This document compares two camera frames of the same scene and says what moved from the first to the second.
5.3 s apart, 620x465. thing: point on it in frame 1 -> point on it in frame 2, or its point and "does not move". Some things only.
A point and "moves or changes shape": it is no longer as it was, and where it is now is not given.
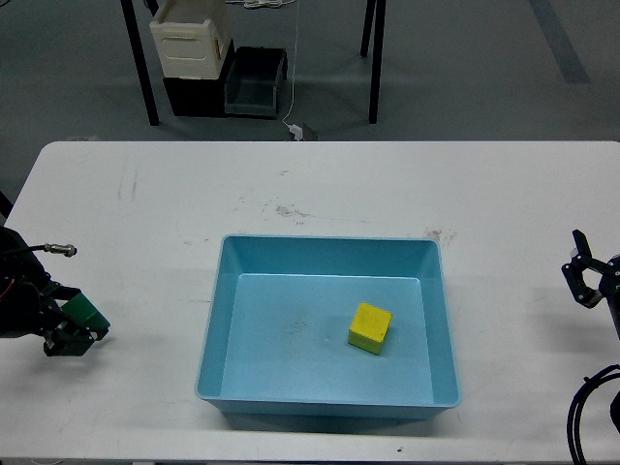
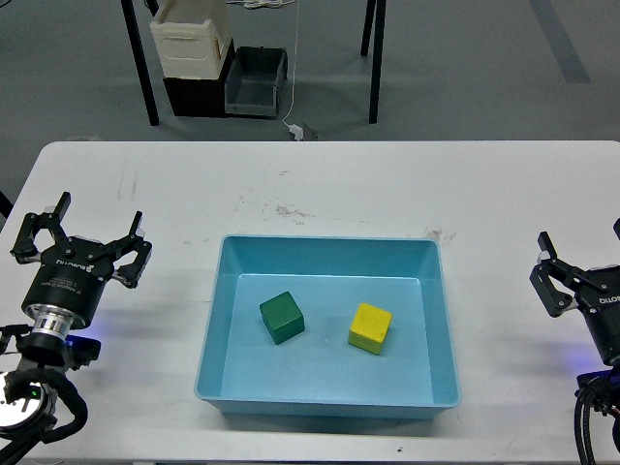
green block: [82, 311] moves or changes shape
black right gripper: [609, 284] -> [599, 295]
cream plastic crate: [193, 38] does not move
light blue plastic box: [281, 315] does not move
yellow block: [369, 326] does not move
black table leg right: [377, 50] does not move
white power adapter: [296, 131] does not move
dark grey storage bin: [253, 78] does not move
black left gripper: [23, 312] -> [72, 275]
